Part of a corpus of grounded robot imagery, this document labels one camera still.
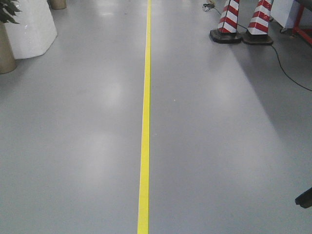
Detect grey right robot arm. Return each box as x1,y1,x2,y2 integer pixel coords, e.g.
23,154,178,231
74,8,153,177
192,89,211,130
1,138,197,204
295,188,312,209

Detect left traffic cone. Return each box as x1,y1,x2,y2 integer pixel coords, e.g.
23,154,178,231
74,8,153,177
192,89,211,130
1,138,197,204
210,0,242,44

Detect traffic cone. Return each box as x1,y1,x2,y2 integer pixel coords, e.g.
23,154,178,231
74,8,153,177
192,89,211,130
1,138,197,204
210,0,242,44
241,0,273,45

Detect right traffic cone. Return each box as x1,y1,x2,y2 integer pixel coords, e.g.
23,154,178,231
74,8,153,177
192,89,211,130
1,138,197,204
241,0,273,45

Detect white planter box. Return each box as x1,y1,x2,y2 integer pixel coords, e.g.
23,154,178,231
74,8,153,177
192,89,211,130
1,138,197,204
5,0,57,59

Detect beige cylindrical pot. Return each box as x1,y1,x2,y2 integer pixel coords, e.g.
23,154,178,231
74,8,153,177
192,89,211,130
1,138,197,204
0,22,17,74

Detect green potted plant leaves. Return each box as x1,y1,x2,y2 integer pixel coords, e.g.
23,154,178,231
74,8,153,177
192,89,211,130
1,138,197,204
0,0,21,24

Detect black floor cable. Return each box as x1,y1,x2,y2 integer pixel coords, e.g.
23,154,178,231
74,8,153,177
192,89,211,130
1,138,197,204
202,2,312,93

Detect tan pot by wall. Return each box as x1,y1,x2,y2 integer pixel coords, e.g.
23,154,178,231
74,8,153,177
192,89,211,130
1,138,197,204
50,0,67,10

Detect red metal cart frame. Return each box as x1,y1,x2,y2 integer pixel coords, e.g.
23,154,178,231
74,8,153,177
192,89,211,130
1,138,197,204
285,0,312,47

